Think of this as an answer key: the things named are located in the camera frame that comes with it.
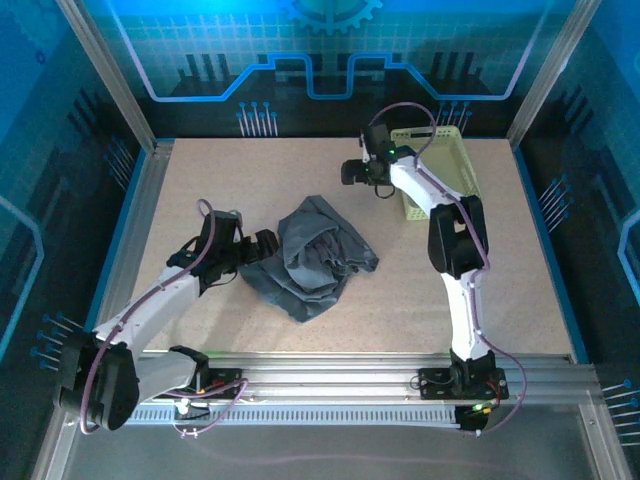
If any grey slotted cable duct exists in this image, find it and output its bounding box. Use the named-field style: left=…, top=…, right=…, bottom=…
left=124, top=403, right=461, bottom=427

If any aluminium side rail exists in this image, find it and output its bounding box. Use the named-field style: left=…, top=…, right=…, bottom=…
left=94, top=139, right=176, bottom=351

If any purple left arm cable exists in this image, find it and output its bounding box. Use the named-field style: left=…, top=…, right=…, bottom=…
left=79, top=198, right=250, bottom=437

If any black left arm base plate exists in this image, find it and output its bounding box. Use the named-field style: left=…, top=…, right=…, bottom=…
left=199, top=367, right=244, bottom=401

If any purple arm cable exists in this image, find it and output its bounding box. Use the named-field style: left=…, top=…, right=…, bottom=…
left=369, top=101, right=527, bottom=437
left=79, top=198, right=250, bottom=437

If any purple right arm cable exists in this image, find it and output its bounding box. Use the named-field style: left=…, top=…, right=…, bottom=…
left=369, top=101, right=527, bottom=437

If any grey t-shirt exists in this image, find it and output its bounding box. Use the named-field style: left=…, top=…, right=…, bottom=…
left=238, top=195, right=381, bottom=324

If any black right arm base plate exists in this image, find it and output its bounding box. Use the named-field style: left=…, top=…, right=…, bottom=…
left=418, top=367, right=510, bottom=401

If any yellow-green plastic basket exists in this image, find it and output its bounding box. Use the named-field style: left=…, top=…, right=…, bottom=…
left=389, top=125, right=484, bottom=222

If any black controller box with LEDs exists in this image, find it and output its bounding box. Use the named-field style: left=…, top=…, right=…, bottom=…
left=455, top=402, right=494, bottom=434

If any aluminium frame post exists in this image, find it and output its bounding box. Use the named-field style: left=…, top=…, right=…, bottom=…
left=54, top=0, right=161, bottom=151
left=507, top=0, right=604, bottom=146

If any wide aluminium frame rail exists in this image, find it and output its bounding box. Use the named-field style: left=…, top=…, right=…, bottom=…
left=134, top=352, right=601, bottom=401

